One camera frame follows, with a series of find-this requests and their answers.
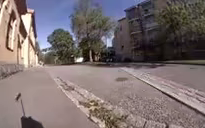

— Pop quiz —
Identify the manhole cover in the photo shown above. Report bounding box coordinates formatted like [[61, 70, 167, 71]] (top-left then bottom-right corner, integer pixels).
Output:
[[115, 77, 129, 83]]

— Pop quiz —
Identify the grey asphalt road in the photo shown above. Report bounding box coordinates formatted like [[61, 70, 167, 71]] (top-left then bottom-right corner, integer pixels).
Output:
[[44, 62, 205, 128]]

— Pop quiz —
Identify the tall bare-topped tree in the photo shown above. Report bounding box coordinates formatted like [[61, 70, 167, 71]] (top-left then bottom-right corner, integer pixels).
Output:
[[69, 0, 115, 63]]

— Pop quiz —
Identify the weedy stone kerb strip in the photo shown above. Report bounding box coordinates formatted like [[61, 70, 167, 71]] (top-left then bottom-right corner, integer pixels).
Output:
[[53, 76, 188, 128]]

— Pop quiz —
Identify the round green tree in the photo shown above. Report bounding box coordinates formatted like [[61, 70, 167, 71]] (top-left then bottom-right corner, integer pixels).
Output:
[[43, 28, 78, 65]]

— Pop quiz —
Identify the tall apartment building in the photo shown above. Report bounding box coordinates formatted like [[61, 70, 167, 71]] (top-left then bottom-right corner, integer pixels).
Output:
[[112, 0, 205, 63]]

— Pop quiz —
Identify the grey asphalt pavement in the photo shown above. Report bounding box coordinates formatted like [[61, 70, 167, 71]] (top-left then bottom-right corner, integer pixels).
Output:
[[0, 66, 101, 128]]

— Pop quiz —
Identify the pale stone strip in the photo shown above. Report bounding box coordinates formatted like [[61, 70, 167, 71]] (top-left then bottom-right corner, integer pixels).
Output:
[[120, 66, 205, 121]]

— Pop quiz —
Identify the grass verge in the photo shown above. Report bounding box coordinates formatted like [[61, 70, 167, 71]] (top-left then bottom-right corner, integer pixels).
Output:
[[156, 59, 205, 66]]

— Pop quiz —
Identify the beige brick building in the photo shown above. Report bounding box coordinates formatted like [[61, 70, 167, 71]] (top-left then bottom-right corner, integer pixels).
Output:
[[0, 0, 40, 82]]

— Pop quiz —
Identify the large leafy tree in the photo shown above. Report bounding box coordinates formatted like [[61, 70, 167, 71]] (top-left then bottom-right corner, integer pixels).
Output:
[[156, 0, 205, 61]]

